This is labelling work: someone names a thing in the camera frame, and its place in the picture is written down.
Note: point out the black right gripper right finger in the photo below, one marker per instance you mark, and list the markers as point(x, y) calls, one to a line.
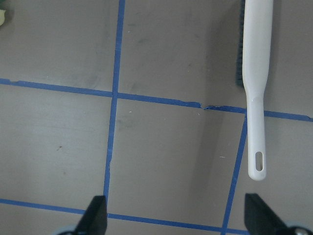
point(260, 219)

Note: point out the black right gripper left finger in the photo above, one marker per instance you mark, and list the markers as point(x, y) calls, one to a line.
point(94, 220)

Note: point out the white hand brush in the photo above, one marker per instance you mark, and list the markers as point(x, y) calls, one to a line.
point(252, 67)

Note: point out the pale yellow crescent foam piece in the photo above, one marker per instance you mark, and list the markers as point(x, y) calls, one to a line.
point(2, 16)

